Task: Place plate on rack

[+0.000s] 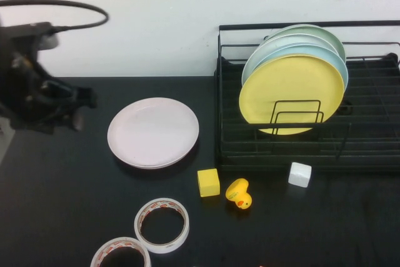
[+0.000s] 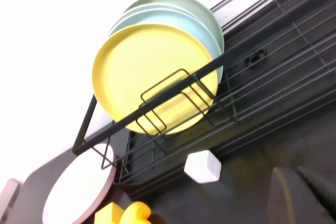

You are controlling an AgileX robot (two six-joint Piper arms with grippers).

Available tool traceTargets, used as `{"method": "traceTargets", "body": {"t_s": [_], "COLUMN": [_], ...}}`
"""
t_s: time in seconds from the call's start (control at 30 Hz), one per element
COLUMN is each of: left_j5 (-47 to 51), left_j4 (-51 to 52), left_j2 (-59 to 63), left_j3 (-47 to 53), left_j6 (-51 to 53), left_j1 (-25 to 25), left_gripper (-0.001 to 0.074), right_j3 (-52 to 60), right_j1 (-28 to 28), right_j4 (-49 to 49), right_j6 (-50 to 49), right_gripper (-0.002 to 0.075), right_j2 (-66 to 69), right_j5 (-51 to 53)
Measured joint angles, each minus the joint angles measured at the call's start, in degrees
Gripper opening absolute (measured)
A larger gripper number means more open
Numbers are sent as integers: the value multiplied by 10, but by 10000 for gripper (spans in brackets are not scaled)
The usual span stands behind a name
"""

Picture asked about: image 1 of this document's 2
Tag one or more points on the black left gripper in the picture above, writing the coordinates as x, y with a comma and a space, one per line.
28, 101

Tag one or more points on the pink round plate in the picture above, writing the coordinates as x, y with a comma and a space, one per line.
153, 132

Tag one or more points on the pale grey round plate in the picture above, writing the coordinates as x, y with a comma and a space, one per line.
275, 45

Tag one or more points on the yellow round plate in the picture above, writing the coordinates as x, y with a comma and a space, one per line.
290, 85

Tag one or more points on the green round plate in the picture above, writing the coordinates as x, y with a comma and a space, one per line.
312, 29

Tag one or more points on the light blue round plate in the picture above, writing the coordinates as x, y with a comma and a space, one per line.
339, 63

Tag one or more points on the white tape roll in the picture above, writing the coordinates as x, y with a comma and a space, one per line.
162, 248
120, 239

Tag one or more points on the yellow cube block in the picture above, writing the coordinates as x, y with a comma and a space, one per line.
208, 182

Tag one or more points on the yellow rubber duck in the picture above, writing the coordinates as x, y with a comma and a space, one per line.
237, 192

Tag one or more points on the white cube block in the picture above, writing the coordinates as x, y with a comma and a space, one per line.
299, 174

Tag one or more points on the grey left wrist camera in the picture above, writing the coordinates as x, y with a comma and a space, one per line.
50, 42

